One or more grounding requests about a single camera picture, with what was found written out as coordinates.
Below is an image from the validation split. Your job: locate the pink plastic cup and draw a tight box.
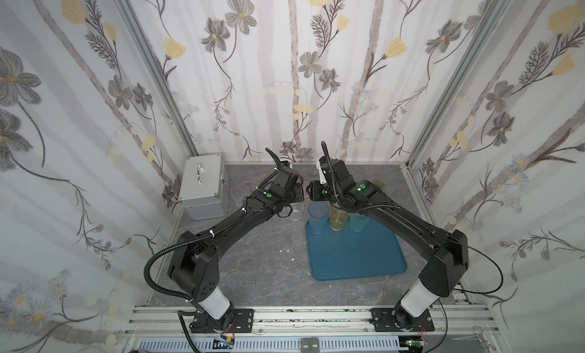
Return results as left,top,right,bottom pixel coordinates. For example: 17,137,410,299
302,180,310,201

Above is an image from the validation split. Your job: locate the teal plastic tray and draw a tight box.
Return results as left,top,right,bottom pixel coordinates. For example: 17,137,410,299
306,220,408,281

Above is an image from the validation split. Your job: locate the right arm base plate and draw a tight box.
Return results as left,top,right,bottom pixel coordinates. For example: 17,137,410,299
370,308,435,333

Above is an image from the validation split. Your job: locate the yellow plastic cup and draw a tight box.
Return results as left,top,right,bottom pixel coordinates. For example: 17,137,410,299
329,205,350,231

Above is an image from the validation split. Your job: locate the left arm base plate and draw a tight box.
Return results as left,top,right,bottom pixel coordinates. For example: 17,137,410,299
188,308,254,334

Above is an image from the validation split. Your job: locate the aluminium mounting rail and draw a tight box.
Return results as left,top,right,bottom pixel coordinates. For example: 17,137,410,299
119,303,508,353

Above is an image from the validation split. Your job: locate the silver aluminium case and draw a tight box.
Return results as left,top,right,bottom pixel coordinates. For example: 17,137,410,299
179,153,229,220

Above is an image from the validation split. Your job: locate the blue plastic cup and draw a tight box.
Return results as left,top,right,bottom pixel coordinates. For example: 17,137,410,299
308,202,329,235

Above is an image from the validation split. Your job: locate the clear faceted cup far left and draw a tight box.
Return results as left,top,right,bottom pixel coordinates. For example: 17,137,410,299
230,184,251,208

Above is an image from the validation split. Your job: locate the clear small round cup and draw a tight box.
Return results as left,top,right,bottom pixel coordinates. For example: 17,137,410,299
289,202,305,221

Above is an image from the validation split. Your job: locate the teal dotted plastic cup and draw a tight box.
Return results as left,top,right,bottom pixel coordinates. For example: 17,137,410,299
349,213,370,233

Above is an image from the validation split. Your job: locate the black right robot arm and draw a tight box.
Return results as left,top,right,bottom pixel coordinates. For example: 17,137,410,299
307,156,469,330

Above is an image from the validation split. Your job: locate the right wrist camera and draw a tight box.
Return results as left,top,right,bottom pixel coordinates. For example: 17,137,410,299
317,159,329,185

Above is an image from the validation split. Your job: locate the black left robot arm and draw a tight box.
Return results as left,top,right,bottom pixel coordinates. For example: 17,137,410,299
168,166,303,320

